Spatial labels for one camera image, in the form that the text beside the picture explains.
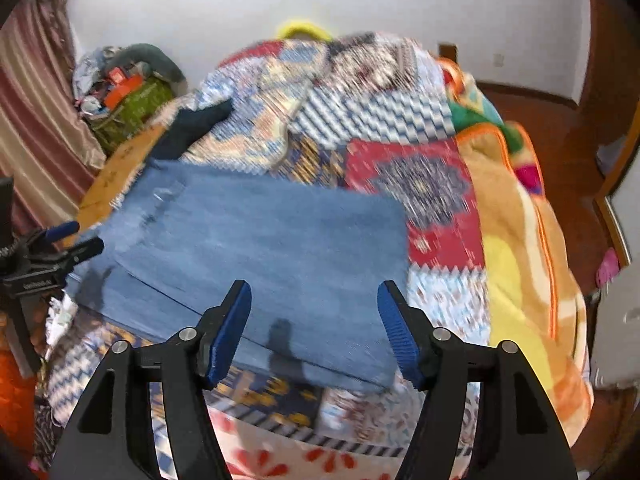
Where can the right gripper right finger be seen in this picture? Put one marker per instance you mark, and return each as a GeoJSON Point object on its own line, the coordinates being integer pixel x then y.
{"type": "Point", "coordinates": [517, 433]}

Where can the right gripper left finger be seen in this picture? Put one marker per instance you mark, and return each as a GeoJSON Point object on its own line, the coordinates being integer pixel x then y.
{"type": "Point", "coordinates": [110, 433]}

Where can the blue denim jeans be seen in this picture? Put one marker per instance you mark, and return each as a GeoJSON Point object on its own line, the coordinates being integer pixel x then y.
{"type": "Point", "coordinates": [313, 258]}

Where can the orange left sleeve forearm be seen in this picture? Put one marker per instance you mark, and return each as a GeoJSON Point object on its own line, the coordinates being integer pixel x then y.
{"type": "Point", "coordinates": [17, 405]}

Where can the light blue clothing pile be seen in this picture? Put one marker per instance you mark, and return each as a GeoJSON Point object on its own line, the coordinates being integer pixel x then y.
{"type": "Point", "coordinates": [89, 68]}

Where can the person's left hand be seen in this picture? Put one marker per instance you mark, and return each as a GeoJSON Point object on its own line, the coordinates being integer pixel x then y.
{"type": "Point", "coordinates": [38, 337]}

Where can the striped pink curtain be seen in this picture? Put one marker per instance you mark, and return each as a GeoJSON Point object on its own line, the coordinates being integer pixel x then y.
{"type": "Point", "coordinates": [46, 148]}

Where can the white wardrobe panel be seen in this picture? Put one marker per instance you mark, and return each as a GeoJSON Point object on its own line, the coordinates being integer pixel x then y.
{"type": "Point", "coordinates": [615, 351]}

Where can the orange box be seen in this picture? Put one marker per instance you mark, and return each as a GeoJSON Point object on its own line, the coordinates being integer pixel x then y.
{"type": "Point", "coordinates": [119, 92]}

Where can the small red box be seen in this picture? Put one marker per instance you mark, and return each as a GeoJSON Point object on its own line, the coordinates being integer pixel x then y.
{"type": "Point", "coordinates": [117, 76]}

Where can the black folded pants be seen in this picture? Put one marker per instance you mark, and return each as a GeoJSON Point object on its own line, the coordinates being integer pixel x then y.
{"type": "Point", "coordinates": [188, 127]}

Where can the green fabric storage box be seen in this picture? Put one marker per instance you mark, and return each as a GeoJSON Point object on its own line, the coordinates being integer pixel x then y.
{"type": "Point", "coordinates": [130, 114]}

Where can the grey neck pillow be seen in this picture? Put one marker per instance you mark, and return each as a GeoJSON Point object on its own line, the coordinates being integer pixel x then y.
{"type": "Point", "coordinates": [160, 65]}

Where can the patchwork quilt bedspread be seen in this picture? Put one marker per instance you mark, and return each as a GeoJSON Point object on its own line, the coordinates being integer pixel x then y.
{"type": "Point", "coordinates": [312, 170]}

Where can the yellow headboard cushion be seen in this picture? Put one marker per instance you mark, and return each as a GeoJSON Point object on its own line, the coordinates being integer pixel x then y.
{"type": "Point", "coordinates": [302, 29]}

